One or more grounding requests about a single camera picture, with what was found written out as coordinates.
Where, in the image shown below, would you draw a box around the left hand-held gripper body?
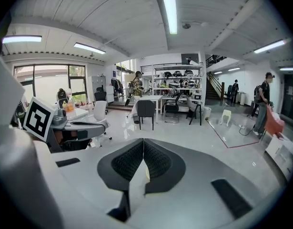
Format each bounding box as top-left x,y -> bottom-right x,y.
22,96 -> 69,152

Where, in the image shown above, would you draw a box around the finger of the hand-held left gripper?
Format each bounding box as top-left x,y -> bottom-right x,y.
64,121 -> 107,138

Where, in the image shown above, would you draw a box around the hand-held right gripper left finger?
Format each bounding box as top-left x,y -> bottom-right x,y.
50,138 -> 145,229

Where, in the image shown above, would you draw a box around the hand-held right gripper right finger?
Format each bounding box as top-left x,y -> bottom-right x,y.
131,138 -> 290,229

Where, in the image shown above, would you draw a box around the white table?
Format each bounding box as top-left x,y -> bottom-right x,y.
65,106 -> 90,122

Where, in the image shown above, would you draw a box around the white office chair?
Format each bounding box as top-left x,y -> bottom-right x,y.
91,100 -> 113,141

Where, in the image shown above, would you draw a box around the black bag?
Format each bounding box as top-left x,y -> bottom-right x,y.
56,88 -> 69,104

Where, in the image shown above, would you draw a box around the black office chair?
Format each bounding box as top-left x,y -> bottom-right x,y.
93,86 -> 107,103

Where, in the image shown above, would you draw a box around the large window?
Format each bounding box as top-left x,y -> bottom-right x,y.
13,64 -> 88,104

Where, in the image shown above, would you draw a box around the white locker cabinet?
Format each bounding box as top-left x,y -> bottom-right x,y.
88,75 -> 115,104

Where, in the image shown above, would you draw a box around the red floor tape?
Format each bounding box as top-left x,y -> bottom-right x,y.
205,118 -> 260,149

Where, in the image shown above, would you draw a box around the clothes rack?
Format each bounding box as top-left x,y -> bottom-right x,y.
110,77 -> 125,98

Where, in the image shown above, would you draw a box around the dark grey chair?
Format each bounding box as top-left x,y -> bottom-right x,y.
136,99 -> 157,131

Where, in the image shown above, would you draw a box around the white desk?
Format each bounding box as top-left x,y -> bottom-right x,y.
134,94 -> 164,124

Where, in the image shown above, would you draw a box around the small white bin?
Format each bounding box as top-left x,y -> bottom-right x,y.
203,106 -> 212,121

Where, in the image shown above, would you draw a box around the white stool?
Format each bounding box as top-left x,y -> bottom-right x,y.
219,109 -> 232,126

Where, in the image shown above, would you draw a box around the grey chair black legs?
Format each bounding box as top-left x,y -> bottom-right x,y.
185,96 -> 203,126

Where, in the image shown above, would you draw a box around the black cantilever chair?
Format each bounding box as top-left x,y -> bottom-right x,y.
163,92 -> 183,124

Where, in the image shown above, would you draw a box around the white open shelf unit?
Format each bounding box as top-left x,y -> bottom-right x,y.
264,135 -> 293,185

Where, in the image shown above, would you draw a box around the pink chair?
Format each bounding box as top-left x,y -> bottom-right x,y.
264,105 -> 286,138

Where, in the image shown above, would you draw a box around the metal storage rack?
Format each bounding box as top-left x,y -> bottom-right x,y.
152,64 -> 204,106

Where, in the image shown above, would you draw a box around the dark staircase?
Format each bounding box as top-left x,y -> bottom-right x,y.
205,54 -> 227,100

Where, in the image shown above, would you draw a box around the dark glass door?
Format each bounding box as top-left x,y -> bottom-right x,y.
281,73 -> 293,119

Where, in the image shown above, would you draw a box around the black floor cable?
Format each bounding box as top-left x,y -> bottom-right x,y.
238,124 -> 256,136

